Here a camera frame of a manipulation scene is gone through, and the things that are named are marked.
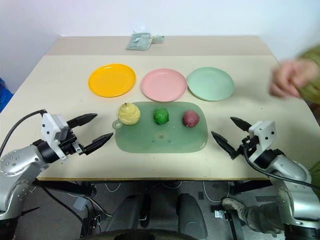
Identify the black table frame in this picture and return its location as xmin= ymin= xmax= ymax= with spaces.
xmin=31 ymin=180 xmax=273 ymax=198

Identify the person's shoe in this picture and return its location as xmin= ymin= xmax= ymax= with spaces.
xmin=221 ymin=197 xmax=245 ymax=218

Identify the dark rounded leg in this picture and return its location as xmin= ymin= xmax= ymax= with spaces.
xmin=104 ymin=192 xmax=151 ymax=233
xmin=176 ymin=193 xmax=209 ymax=240

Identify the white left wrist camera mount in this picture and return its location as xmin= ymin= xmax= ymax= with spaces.
xmin=41 ymin=113 xmax=69 ymax=160

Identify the yellow plate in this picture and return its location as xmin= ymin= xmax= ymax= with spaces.
xmin=88 ymin=63 xmax=137 ymax=98

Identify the dark rounded left leg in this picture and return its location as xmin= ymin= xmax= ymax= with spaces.
xmin=104 ymin=192 xmax=151 ymax=233

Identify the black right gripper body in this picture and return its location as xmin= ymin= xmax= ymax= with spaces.
xmin=237 ymin=134 xmax=259 ymax=158

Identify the yellow pear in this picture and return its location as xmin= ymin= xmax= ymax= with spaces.
xmin=117 ymin=102 xmax=141 ymax=126

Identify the green plastic-wrapped package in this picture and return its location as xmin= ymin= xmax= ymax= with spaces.
xmin=125 ymin=31 xmax=165 ymax=51

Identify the white floor cable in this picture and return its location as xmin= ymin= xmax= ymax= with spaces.
xmin=202 ymin=181 xmax=231 ymax=203

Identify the person's bare hand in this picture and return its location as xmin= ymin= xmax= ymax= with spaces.
xmin=269 ymin=59 xmax=320 ymax=99

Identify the olive green sleeve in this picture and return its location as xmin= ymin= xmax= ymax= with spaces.
xmin=296 ymin=43 xmax=320 ymax=105

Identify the blue object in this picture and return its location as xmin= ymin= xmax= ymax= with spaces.
xmin=0 ymin=77 xmax=14 ymax=112

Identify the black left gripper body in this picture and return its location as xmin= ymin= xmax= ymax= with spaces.
xmin=57 ymin=126 xmax=85 ymax=156

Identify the dark rounded right leg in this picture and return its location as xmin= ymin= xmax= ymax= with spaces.
xmin=176 ymin=193 xmax=209 ymax=240

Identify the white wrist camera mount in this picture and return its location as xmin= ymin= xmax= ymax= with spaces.
xmin=248 ymin=120 xmax=277 ymax=163
xmin=41 ymin=113 xmax=69 ymax=160

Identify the green round fruit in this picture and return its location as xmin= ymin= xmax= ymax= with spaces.
xmin=152 ymin=107 xmax=170 ymax=126

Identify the green translucent cutting board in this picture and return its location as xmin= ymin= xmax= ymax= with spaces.
xmin=112 ymin=101 xmax=209 ymax=153

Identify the green plate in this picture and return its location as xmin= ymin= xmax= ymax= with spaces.
xmin=186 ymin=66 xmax=235 ymax=102

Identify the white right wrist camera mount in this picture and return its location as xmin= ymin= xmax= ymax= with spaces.
xmin=248 ymin=120 xmax=277 ymax=163

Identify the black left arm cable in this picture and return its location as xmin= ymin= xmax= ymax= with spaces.
xmin=0 ymin=108 xmax=48 ymax=156

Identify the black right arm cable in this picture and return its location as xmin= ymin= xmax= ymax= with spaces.
xmin=242 ymin=147 xmax=320 ymax=190

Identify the pink plate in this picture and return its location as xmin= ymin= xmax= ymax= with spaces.
xmin=140 ymin=68 xmax=188 ymax=103

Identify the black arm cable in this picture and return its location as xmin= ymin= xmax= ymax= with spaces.
xmin=242 ymin=147 xmax=320 ymax=190
xmin=0 ymin=108 xmax=48 ymax=156

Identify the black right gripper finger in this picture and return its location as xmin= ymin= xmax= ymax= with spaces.
xmin=229 ymin=116 xmax=253 ymax=133
xmin=211 ymin=131 xmax=238 ymax=160

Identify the dark red round fruit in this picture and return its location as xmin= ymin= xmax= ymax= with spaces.
xmin=181 ymin=110 xmax=201 ymax=128

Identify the grey power adapter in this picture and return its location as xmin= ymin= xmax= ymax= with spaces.
xmin=73 ymin=196 xmax=88 ymax=211

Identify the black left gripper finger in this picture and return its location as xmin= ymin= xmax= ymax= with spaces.
xmin=81 ymin=132 xmax=115 ymax=155
xmin=66 ymin=113 xmax=98 ymax=129

